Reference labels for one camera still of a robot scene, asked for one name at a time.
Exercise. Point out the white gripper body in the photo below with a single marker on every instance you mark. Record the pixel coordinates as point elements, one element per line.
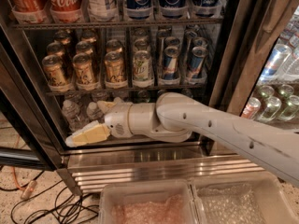
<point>117,119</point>

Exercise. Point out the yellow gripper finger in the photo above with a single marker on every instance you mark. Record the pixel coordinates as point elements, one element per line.
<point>105,106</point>
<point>94,132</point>

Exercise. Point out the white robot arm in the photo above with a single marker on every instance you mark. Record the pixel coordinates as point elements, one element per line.
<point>174,116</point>

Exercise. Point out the green white soda can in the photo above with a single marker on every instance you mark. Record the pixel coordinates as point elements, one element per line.
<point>142,69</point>

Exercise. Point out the second row right orange can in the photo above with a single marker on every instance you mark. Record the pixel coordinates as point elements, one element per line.
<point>114,45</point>

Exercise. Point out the second row orange can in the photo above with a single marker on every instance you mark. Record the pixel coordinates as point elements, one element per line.
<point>57,48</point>
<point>85,47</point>
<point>114,45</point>

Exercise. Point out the second row middle orange can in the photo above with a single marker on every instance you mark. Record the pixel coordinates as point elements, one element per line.
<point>85,47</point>

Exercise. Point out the steel fridge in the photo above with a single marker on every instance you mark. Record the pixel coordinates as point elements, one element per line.
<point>243,47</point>

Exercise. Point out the second row left orange can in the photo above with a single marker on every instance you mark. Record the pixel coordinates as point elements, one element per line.
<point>57,48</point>

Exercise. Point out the left red bull can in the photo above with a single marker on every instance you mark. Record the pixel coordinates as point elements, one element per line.
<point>169,69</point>

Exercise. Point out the red bull can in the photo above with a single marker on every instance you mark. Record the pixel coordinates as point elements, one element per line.
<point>195,63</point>
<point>169,69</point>

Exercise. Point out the right red bull can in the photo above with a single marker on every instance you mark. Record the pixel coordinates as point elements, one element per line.
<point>195,63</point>

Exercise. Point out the white diet soda can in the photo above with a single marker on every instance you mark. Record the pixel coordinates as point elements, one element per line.
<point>102,10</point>

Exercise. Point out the right coca-cola can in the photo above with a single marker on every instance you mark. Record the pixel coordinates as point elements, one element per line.
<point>65,11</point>

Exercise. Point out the coca-cola can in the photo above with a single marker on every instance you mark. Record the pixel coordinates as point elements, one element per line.
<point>30,11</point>
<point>65,11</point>

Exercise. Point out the left pepsi can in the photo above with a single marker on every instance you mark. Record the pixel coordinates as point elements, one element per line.
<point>138,9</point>

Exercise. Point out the left coca-cola can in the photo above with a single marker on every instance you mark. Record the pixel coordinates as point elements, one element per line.
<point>30,11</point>

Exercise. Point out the red white can behind glass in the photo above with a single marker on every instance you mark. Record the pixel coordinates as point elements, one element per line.
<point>252,107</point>

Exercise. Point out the middle water bottle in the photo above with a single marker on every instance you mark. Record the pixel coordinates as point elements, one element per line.
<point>94,112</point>

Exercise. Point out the water bottle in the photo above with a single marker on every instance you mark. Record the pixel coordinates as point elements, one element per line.
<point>94,112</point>
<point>74,115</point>

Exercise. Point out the left water bottle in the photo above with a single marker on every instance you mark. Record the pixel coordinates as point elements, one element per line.
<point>74,115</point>

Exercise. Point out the left clear plastic bin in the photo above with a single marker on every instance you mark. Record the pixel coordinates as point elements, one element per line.
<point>148,202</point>

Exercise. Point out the clear plastic bin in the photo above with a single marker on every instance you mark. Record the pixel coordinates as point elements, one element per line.
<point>148,202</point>
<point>249,198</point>

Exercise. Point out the right clear plastic bin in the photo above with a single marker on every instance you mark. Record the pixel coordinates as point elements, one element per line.
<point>249,198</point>

